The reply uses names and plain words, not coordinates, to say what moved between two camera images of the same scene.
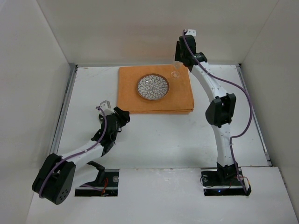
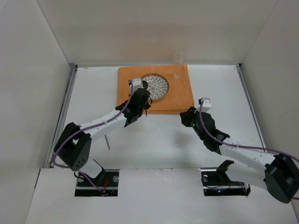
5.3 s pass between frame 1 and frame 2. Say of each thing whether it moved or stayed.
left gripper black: moved
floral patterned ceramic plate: stayed
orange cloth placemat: stayed
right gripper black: moved
